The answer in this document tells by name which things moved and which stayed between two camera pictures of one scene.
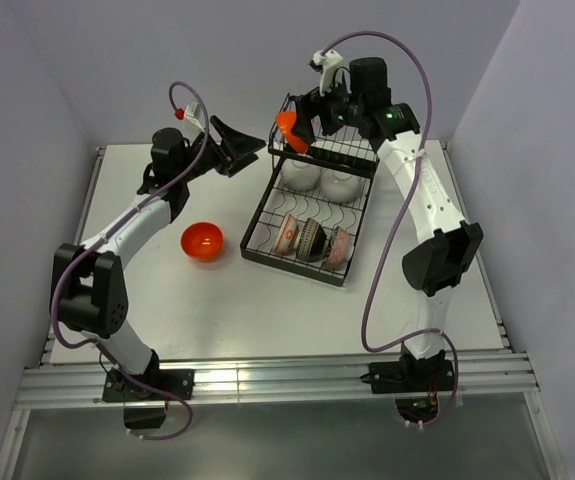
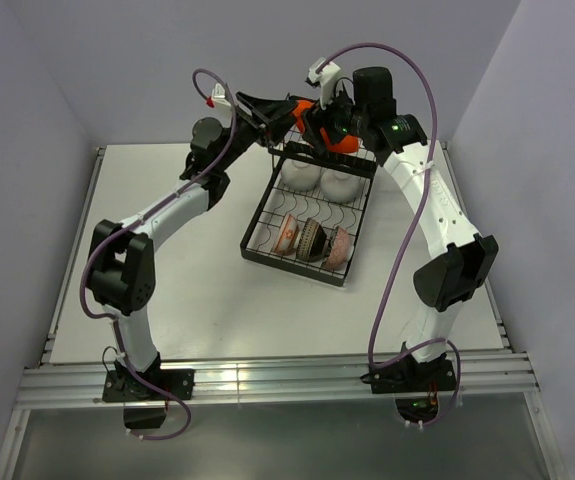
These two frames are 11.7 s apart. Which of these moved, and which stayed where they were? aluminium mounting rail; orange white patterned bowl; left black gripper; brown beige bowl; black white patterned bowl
Moved: left black gripper
Stayed: aluminium mounting rail; orange white patterned bowl; black white patterned bowl; brown beige bowl
